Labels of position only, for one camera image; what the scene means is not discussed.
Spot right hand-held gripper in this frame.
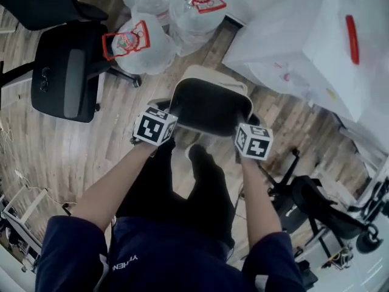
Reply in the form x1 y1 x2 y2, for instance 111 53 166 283
234 114 274 161

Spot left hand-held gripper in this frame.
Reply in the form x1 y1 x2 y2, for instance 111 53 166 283
133 100 179 148

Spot small beige waste bin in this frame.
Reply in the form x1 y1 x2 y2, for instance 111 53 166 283
169 64 255 137

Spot person's left forearm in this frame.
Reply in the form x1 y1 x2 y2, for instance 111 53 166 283
70 141 159 234

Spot person's right forearm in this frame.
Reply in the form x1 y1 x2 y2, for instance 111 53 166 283
239 158 284 246

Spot person's black trousers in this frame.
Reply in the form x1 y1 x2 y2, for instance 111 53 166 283
114 137 237 249

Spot black padded office chair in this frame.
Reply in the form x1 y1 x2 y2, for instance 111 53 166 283
261 148 382 254

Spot black mesh office chair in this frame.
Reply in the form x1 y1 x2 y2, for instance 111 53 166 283
0 0 143 123

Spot white water dispenser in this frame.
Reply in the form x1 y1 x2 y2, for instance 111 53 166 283
222 0 389 125

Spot black eyeglasses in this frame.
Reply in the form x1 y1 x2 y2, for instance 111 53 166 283
39 66 52 93

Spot person's navy shirt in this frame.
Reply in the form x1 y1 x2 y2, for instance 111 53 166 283
34 214 306 292

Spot white metal desk frame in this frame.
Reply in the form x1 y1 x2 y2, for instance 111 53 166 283
0 188 50 274

